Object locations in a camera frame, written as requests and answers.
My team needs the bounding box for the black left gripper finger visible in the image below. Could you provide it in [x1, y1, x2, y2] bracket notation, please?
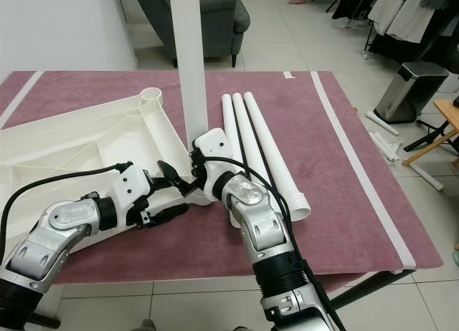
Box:
[146, 204, 191, 228]

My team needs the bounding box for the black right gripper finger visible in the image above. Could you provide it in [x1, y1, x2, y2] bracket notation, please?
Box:
[158, 161, 198, 197]

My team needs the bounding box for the grey robot left foot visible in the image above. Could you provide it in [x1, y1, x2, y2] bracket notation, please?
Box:
[133, 318, 166, 331]

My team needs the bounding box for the mauve cloth with white stripes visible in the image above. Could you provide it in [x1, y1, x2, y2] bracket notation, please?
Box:
[0, 69, 444, 285]

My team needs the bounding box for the dark grey armchair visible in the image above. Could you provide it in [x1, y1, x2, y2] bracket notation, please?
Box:
[133, 0, 252, 68]

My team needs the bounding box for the white plastic tube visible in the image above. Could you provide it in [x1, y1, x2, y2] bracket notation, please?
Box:
[366, 110, 400, 137]
[407, 163, 445, 192]
[369, 133, 400, 163]

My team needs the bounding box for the steel pedal trash bin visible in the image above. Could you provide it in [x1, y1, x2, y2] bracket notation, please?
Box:
[373, 61, 449, 125]

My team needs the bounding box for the light wooden table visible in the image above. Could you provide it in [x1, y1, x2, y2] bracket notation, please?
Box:
[402, 98, 459, 167]

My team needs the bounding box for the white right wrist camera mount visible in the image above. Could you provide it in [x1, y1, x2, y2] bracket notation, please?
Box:
[190, 128, 232, 199]

